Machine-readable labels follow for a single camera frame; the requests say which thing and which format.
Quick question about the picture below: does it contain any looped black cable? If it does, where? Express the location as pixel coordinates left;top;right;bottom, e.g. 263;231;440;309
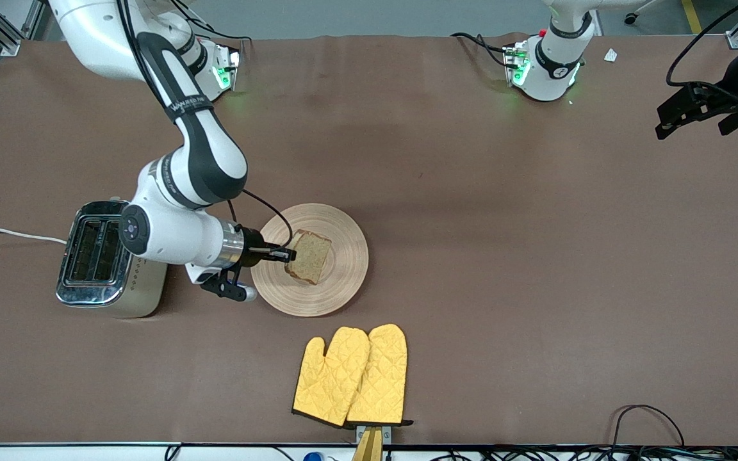
611;404;687;449

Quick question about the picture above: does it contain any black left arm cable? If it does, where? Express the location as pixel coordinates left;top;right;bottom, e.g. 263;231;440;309
666;0;738;103

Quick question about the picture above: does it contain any small grey metal bracket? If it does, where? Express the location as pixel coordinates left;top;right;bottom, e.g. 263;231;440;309
356;425;393;444

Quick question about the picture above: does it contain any white chair leg with caster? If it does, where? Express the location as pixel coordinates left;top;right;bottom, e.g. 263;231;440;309
623;0;659;26

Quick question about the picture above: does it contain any round light wooden plate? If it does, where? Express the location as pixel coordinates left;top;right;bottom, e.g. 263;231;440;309
250;203;370;318

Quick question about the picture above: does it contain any white toaster power cable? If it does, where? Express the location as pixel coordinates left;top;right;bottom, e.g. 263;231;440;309
0;228;67;245

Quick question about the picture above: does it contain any yellow quilted oven mitt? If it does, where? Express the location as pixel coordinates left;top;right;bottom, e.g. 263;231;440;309
345;323;414;428
292;327;371;428

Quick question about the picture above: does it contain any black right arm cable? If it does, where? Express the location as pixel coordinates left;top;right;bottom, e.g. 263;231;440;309
116;0;295;250

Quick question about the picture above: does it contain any brown toast slice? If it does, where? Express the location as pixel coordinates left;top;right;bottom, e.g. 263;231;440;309
284;229;333;286

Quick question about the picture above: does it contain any black arm base cable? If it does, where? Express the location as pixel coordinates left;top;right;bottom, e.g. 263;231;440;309
450;32;523;69
170;0;253;47

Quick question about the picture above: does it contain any chrome and cream toaster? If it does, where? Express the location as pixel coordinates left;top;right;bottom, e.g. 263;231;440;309
55;200;169;319

